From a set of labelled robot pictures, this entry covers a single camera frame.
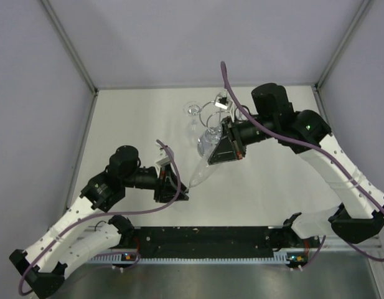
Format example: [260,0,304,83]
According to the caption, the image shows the aluminium frame post right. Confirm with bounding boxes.
[314,0,374,91]

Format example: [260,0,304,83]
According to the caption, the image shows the chrome wine glass rack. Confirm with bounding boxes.
[199,100,229,138]

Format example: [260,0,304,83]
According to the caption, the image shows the grey slotted cable duct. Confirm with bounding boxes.
[87,251,307,265]

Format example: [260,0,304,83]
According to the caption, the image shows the clear wine glass on rack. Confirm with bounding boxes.
[183,102,202,133]

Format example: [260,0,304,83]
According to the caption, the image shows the purple cable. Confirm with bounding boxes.
[19,139,182,295]
[221,61,384,261]

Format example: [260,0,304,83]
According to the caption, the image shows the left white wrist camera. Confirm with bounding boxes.
[155,146,174,172]

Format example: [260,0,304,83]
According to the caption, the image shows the aluminium frame post left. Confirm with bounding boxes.
[38,0,98,95]

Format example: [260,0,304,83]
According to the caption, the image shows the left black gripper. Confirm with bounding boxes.
[123,163,189,203]

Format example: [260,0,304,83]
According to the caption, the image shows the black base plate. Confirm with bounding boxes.
[123,224,323,259]

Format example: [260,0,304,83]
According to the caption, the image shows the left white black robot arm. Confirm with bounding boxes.
[9,140,186,298]

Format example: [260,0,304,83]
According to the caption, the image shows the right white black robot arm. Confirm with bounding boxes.
[208,83,384,247]

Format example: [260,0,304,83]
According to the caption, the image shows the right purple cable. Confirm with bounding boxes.
[221,61,384,261]

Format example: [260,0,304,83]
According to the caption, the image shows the aluminium frame post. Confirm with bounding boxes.
[38,0,98,95]
[314,0,374,91]

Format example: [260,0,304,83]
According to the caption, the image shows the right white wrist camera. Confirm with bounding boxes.
[214,89,235,120]

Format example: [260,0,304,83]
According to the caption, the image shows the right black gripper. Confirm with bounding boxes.
[208,115,277,164]

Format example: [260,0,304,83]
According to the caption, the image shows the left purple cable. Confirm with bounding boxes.
[19,139,182,295]

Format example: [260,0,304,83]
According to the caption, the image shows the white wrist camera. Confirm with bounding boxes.
[155,146,174,172]
[214,89,235,120]

